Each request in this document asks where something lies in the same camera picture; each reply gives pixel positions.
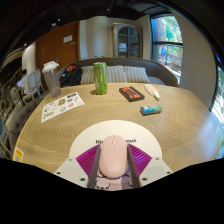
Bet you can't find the white round mouse pad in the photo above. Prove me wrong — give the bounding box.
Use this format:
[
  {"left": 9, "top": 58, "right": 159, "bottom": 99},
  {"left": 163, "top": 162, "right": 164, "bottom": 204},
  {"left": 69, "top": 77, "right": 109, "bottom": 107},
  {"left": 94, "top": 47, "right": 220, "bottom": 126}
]
[{"left": 68, "top": 119, "right": 163, "bottom": 192}]

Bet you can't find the dark-framed window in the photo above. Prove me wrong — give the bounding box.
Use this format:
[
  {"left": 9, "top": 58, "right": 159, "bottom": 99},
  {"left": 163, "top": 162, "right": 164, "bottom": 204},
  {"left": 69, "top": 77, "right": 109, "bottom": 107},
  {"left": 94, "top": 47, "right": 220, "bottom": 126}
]
[{"left": 150, "top": 14, "right": 184, "bottom": 84}]

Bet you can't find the pink computer mouse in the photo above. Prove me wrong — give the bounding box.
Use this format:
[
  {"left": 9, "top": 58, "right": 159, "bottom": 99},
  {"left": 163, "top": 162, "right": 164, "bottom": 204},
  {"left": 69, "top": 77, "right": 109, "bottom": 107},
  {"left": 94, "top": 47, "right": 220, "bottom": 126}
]
[{"left": 98, "top": 134, "right": 129, "bottom": 180}]

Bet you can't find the arched glass-door cabinet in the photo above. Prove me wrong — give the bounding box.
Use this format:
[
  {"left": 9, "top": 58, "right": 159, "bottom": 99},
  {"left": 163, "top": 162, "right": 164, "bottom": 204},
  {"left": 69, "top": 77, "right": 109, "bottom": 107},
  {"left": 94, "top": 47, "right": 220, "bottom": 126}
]
[{"left": 112, "top": 22, "right": 143, "bottom": 59}]

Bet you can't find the striped cushion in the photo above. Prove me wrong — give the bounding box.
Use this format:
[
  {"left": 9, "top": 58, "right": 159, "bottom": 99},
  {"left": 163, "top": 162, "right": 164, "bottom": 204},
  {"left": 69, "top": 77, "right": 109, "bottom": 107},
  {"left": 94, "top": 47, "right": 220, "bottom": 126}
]
[
  {"left": 123, "top": 65, "right": 152, "bottom": 84},
  {"left": 105, "top": 65, "right": 128, "bottom": 84},
  {"left": 79, "top": 65, "right": 98, "bottom": 85}
]

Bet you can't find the black box with orange print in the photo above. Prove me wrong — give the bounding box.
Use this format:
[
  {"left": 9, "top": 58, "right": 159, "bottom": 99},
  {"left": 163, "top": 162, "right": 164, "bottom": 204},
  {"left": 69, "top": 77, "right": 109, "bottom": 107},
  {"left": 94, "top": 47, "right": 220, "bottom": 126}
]
[{"left": 118, "top": 86, "right": 146, "bottom": 103}]

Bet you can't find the brown wooden door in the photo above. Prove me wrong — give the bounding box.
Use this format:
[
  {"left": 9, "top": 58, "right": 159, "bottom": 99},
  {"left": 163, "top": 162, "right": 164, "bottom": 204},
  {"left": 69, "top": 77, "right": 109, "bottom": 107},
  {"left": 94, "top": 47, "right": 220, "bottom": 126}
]
[{"left": 34, "top": 21, "right": 81, "bottom": 83}]

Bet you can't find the small green blue packet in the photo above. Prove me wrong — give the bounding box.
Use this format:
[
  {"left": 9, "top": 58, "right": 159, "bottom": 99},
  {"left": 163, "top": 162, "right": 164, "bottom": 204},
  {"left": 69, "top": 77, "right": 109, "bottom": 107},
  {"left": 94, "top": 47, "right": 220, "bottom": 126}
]
[{"left": 139, "top": 104, "right": 163, "bottom": 116}]

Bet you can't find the white printed leaflet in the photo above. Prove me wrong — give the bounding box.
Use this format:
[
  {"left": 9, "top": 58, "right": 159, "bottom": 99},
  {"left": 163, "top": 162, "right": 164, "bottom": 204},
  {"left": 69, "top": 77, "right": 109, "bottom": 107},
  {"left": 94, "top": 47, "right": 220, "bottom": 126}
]
[{"left": 40, "top": 91, "right": 86, "bottom": 124}]

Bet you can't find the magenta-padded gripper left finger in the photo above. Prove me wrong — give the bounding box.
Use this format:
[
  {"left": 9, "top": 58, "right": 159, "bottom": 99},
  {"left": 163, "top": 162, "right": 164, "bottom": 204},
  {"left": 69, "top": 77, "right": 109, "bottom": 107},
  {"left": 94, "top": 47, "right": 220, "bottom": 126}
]
[{"left": 53, "top": 143, "right": 102, "bottom": 190}]

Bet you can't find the grey curved sofa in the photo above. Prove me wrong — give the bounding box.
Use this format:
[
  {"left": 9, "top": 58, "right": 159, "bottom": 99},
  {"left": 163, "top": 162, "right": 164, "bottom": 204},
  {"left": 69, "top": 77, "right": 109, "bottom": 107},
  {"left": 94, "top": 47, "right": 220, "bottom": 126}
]
[{"left": 58, "top": 57, "right": 179, "bottom": 88}]

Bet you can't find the group of white chairs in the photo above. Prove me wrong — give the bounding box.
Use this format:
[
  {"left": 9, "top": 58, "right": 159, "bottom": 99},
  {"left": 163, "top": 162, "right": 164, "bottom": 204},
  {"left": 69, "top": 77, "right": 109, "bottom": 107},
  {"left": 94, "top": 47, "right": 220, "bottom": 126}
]
[{"left": 9, "top": 68, "right": 44, "bottom": 104}]

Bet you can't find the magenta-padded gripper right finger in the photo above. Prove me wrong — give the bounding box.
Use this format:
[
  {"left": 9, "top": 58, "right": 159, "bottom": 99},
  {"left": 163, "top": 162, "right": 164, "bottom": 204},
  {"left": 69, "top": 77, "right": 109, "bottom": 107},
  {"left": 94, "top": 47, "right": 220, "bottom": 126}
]
[{"left": 126, "top": 143, "right": 174, "bottom": 188}]

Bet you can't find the black and orange backpack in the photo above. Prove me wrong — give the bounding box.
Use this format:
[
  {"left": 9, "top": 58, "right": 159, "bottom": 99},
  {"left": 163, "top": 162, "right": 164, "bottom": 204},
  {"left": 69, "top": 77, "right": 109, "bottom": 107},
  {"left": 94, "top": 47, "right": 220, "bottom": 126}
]
[{"left": 59, "top": 64, "right": 84, "bottom": 88}]

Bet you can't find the yellow card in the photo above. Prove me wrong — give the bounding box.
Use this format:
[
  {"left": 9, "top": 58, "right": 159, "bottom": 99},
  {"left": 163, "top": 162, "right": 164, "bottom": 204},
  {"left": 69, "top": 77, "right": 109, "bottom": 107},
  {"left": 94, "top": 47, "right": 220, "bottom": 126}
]
[{"left": 12, "top": 147, "right": 25, "bottom": 163}]

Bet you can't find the green drink can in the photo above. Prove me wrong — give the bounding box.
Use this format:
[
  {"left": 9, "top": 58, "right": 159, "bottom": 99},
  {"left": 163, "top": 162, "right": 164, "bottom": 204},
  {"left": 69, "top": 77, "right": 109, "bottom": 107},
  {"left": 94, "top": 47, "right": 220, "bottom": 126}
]
[{"left": 92, "top": 61, "right": 109, "bottom": 95}]

